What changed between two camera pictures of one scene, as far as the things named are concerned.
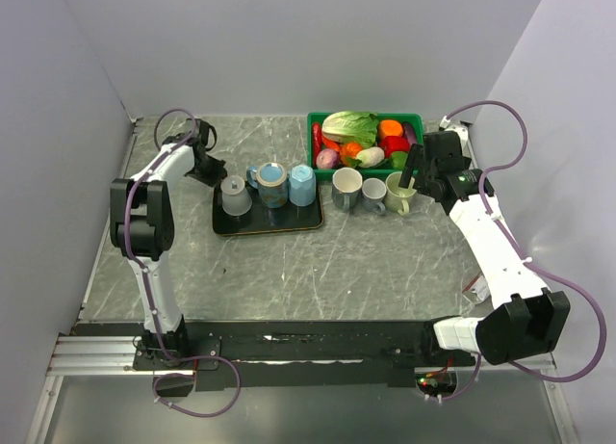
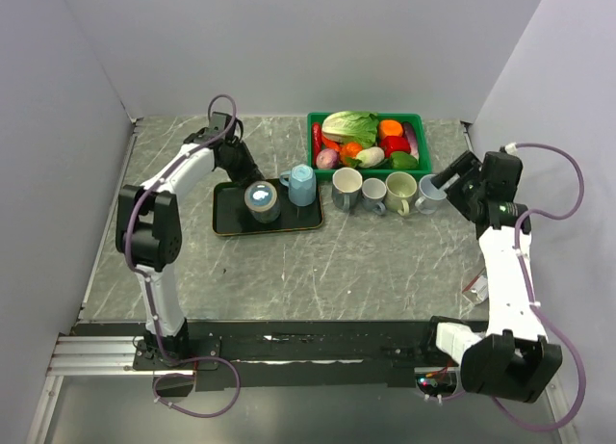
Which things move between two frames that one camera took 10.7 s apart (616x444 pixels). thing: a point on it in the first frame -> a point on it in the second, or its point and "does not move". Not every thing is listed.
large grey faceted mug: x=346 y=184 does not move
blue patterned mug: x=270 y=178 -> x=261 y=200
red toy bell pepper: x=393 y=143 does not move
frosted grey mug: x=236 y=199 -> x=431 y=195
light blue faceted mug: x=302 y=185 does not move
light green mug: x=396 y=195 does not move
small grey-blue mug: x=373 y=192 does not move
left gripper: x=218 y=175 -> x=250 y=171
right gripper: x=414 y=161 -> x=464 y=167
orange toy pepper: x=390 y=128 does not move
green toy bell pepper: x=399 y=158 does not move
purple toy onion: x=326 y=159 does not move
